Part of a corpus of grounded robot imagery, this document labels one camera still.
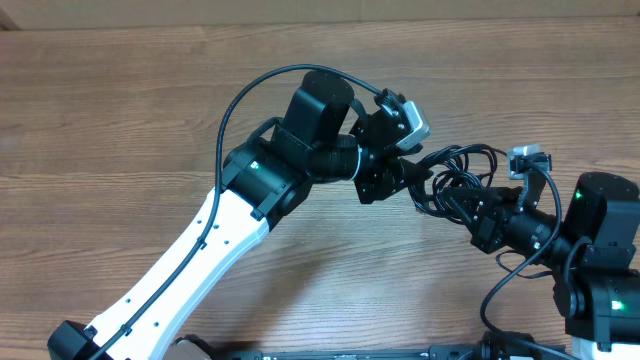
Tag black cable bundle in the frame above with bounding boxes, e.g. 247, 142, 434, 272
407, 143, 509, 225

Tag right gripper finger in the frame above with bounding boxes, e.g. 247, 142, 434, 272
442, 198, 499, 225
442, 187, 523, 200

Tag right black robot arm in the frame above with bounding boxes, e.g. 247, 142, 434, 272
436, 169, 639, 359

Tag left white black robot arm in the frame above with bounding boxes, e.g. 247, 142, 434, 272
47, 64, 431, 359

